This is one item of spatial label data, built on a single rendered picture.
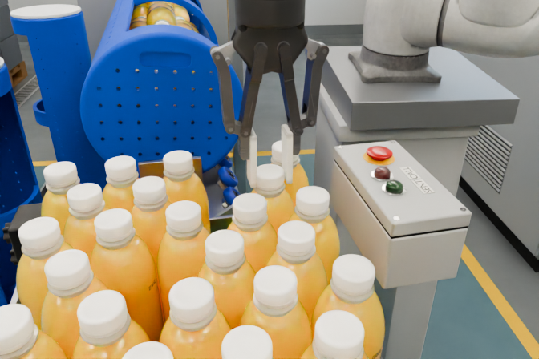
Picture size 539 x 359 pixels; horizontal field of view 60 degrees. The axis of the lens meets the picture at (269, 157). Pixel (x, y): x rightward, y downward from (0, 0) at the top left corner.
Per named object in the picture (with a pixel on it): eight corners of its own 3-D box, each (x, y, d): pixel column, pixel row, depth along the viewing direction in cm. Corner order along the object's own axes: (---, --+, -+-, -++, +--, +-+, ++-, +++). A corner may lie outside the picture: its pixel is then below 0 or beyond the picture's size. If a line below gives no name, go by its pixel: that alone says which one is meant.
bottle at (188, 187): (192, 298, 69) (180, 190, 60) (156, 280, 72) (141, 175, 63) (221, 271, 74) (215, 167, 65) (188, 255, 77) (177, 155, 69)
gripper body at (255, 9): (299, -21, 53) (297, 59, 57) (224, -19, 52) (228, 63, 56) (319, -12, 47) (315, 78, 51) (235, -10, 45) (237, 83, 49)
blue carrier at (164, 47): (200, 59, 168) (203, -25, 155) (241, 182, 92) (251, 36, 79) (117, 57, 161) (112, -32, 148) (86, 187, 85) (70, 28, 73)
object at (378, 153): (385, 151, 68) (386, 143, 68) (396, 162, 65) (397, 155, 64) (362, 153, 67) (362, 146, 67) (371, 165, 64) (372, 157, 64)
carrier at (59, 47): (95, 169, 258) (44, 188, 240) (63, 4, 217) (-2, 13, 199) (124, 187, 241) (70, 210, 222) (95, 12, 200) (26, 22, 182)
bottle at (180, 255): (233, 348, 61) (227, 232, 52) (181, 374, 57) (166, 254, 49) (209, 313, 66) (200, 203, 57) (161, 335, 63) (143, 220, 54)
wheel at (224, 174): (223, 160, 89) (215, 167, 90) (226, 171, 86) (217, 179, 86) (237, 175, 92) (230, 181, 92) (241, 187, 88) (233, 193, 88)
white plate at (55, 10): (62, 2, 216) (62, 4, 217) (-1, 10, 198) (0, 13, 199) (92, 10, 200) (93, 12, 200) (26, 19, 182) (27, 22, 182)
